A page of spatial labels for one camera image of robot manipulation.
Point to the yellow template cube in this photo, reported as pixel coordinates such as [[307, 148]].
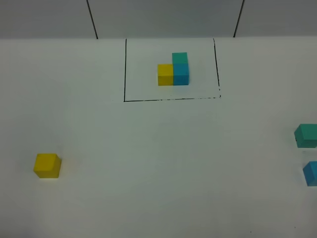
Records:
[[165, 74]]

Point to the green template cube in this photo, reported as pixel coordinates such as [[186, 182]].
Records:
[[180, 58]]

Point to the blue template cube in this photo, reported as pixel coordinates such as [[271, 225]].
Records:
[[180, 74]]

